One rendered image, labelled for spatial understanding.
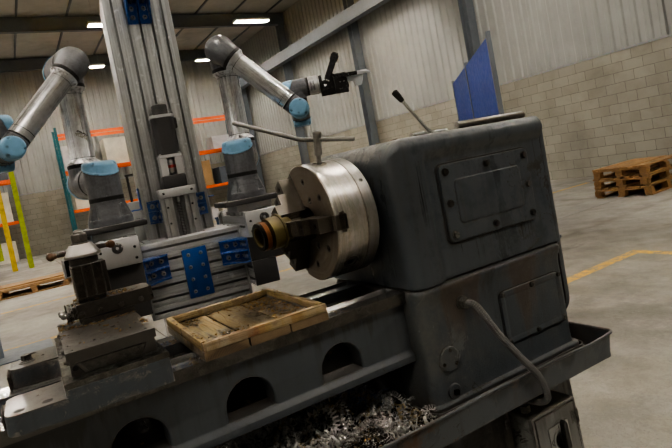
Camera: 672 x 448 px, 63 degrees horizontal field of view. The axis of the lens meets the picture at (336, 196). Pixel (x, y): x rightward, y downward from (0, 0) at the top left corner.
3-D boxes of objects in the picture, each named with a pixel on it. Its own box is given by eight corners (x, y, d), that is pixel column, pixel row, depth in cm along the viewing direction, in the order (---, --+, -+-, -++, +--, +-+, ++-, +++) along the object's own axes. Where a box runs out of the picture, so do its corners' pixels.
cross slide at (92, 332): (126, 317, 145) (122, 301, 145) (159, 349, 108) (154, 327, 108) (57, 337, 137) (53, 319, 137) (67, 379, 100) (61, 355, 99)
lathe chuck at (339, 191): (312, 252, 169) (305, 152, 160) (371, 288, 143) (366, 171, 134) (286, 259, 164) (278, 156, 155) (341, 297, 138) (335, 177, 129)
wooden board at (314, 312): (271, 301, 160) (268, 287, 160) (329, 319, 128) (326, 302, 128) (168, 332, 145) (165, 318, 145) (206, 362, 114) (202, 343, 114)
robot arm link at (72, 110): (82, 200, 193) (49, 47, 190) (68, 204, 203) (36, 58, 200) (115, 195, 201) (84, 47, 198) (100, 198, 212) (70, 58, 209)
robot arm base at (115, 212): (89, 228, 197) (83, 201, 196) (133, 219, 203) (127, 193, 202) (88, 229, 183) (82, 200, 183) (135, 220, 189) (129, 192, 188)
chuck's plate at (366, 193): (322, 249, 170) (316, 150, 161) (381, 284, 144) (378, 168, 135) (312, 252, 169) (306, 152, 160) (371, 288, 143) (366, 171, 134)
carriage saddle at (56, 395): (138, 337, 147) (133, 315, 146) (179, 379, 106) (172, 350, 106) (10, 375, 132) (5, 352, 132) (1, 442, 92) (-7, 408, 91)
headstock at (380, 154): (462, 236, 207) (444, 135, 205) (571, 239, 165) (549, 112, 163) (327, 277, 178) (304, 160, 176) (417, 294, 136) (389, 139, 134)
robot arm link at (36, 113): (105, 54, 192) (24, 168, 171) (93, 62, 200) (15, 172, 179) (75, 31, 186) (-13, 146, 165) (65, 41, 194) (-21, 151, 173)
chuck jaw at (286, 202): (310, 215, 151) (294, 180, 156) (316, 206, 148) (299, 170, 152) (274, 224, 146) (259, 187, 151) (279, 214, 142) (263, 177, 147)
